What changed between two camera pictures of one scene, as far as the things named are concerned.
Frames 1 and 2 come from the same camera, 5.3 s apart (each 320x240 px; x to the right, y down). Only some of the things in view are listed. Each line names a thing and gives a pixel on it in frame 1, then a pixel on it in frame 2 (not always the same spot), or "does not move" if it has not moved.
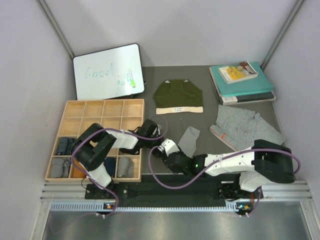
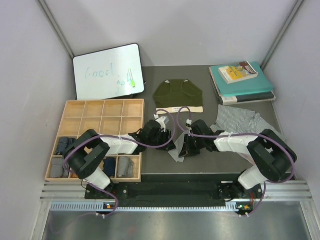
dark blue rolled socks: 64,146 does not move
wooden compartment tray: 115,114 does not move
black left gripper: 160,140 does not move
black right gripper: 174,171 -> 188,151
